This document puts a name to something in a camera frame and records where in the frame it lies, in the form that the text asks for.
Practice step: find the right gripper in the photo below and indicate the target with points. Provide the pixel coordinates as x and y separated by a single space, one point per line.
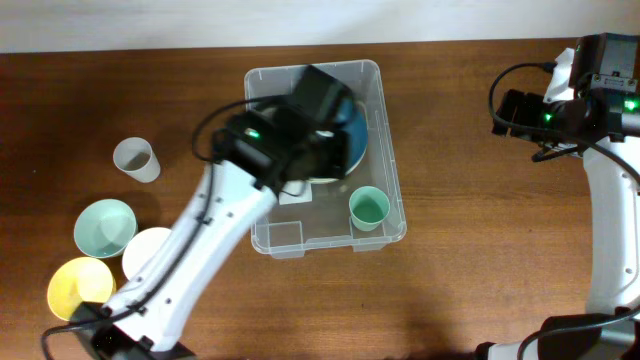
529 104

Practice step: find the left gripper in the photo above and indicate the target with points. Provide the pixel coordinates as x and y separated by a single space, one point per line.
334 165

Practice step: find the dark blue bowl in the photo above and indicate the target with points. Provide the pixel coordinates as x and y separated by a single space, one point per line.
352 120

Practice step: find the mint green plastic cup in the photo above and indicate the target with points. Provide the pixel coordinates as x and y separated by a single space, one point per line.
368 207

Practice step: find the grey plastic cup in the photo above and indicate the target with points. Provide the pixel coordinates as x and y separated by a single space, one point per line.
135 157

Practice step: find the white small bowl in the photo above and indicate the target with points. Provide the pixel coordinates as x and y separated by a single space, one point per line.
142 248

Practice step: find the mint green small bowl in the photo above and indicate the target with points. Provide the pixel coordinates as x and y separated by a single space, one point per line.
105 228

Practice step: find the yellow small bowl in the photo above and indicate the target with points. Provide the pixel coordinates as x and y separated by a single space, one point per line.
82 279

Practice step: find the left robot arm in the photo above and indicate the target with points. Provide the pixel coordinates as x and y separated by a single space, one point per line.
255 156

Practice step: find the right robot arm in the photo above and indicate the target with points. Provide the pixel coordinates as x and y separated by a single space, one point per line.
598 122

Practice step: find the clear plastic storage bin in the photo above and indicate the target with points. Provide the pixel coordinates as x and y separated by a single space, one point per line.
290 231

